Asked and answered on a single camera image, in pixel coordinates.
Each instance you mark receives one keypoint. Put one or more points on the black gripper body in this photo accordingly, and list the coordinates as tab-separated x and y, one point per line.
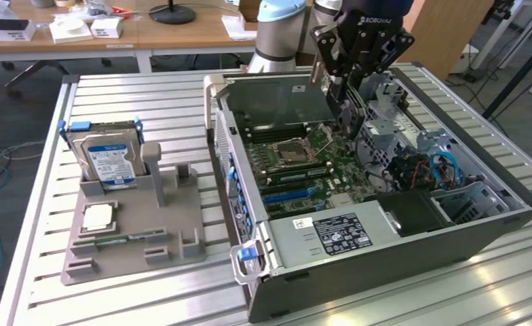
374	13

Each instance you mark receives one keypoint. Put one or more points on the low-profile graphics card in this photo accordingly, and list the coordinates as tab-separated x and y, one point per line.
352	119

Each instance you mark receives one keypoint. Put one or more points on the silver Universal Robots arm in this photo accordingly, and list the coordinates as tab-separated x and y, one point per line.
274	37

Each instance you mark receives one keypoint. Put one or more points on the wooden cabinet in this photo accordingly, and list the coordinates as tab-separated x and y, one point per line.
442	34

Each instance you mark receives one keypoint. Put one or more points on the silver drive cage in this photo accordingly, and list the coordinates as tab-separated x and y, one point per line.
388	115

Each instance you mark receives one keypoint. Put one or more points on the cardboard box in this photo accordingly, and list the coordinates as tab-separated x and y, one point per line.
249	13

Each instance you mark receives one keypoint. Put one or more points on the loose white papers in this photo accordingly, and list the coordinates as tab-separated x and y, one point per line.
238	32

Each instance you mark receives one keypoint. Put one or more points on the white table leg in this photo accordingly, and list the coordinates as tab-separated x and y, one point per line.
489	41

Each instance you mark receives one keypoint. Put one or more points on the metal socket cover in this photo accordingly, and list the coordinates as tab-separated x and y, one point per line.
322	139

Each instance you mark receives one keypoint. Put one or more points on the black slanted pole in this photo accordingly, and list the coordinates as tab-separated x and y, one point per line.
518	77

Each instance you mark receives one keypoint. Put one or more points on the CPU socket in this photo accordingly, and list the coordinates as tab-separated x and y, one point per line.
290	153

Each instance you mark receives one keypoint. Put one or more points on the black round lamp base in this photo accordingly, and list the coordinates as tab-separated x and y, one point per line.
173	16

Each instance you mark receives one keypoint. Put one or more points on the green motherboard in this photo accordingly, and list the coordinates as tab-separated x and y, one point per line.
337	169

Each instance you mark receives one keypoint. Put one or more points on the RAM stick with label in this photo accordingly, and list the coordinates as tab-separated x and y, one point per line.
301	175

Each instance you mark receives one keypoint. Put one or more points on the long expansion slot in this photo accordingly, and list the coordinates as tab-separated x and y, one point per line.
288	196

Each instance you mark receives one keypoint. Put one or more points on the silver disk bay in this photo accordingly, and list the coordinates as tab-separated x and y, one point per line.
469	203

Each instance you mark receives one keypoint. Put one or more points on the small white box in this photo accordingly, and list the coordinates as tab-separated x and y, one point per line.
105	29

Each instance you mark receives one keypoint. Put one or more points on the white box round insert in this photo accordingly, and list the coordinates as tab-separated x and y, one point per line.
69	30

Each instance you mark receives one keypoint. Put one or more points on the hard disk with label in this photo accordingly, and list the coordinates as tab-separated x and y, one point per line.
106	163

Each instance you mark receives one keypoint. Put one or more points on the blue disk caddy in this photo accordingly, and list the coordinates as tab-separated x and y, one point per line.
77	127

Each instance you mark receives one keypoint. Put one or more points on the grey power supply unit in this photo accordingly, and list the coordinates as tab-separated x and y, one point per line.
293	253

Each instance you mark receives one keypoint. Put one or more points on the blue case latch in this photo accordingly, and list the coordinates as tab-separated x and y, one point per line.
246	254

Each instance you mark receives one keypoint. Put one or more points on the open PC case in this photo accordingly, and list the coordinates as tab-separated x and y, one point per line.
382	271

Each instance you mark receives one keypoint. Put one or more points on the grey parts rack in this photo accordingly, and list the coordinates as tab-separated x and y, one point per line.
129	217

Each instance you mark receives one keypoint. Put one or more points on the black chair base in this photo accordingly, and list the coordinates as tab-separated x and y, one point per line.
25	74

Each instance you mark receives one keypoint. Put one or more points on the white box black lid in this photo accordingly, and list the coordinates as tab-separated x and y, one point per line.
17	34

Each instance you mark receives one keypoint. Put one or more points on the CPU with silver lid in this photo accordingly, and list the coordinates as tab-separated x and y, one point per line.
95	219

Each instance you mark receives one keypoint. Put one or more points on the green RAM stick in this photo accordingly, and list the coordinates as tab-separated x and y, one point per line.
112	239

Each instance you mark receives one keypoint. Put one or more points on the wooden desk white frame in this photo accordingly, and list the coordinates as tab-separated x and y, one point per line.
112	43
202	37

